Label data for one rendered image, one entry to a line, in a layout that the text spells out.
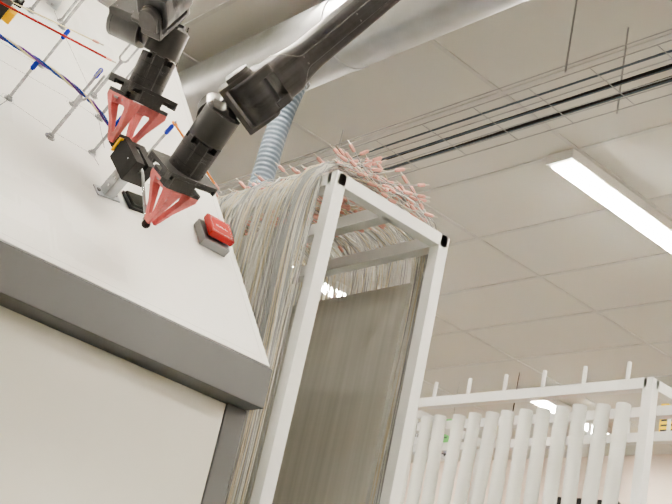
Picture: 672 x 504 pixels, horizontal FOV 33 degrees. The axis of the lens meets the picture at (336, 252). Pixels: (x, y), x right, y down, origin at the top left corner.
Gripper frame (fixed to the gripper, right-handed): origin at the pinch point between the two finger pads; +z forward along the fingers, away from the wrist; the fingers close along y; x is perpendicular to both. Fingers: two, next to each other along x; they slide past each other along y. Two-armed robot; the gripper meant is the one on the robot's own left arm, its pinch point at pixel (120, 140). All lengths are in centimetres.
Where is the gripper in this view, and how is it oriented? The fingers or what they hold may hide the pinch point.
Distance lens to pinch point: 186.6
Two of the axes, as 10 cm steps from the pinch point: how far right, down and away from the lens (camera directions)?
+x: 6.7, 3.6, -6.4
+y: -6.0, -2.4, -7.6
